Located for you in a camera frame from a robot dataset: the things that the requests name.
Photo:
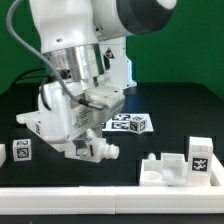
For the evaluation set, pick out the small white tagged cube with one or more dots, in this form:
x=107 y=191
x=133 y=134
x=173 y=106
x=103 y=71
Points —
x=22 y=150

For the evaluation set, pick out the white tagged cube on sheet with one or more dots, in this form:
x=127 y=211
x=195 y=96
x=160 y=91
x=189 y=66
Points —
x=137 y=124

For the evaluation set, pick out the white block left edge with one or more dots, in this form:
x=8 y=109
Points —
x=2 y=154

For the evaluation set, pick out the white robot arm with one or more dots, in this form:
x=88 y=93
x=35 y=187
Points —
x=76 y=97

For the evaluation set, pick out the printed marker sheet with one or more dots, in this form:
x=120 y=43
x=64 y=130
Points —
x=120 y=122

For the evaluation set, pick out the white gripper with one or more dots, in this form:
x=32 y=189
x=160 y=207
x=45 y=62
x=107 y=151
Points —
x=66 y=119

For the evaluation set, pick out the white chair seat part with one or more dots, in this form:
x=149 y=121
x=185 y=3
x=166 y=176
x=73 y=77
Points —
x=169 y=170

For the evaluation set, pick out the white chair back part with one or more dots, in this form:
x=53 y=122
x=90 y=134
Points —
x=31 y=119

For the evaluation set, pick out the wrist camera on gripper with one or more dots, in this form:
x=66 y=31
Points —
x=110 y=96

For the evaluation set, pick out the white frame wall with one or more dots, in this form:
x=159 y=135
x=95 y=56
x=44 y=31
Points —
x=116 y=200

